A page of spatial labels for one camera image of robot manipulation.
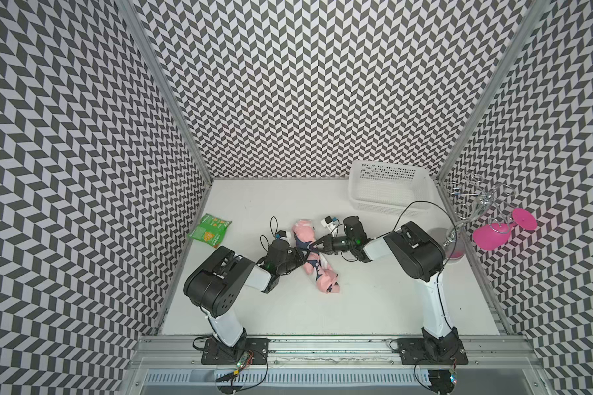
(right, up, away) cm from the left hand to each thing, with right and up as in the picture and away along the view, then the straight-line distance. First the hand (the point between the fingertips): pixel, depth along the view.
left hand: (311, 254), depth 93 cm
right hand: (0, +1, 0) cm, 1 cm away
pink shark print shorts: (+2, -2, -8) cm, 9 cm away
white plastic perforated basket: (+37, +26, +20) cm, 49 cm away
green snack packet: (-41, +8, +6) cm, 42 cm away
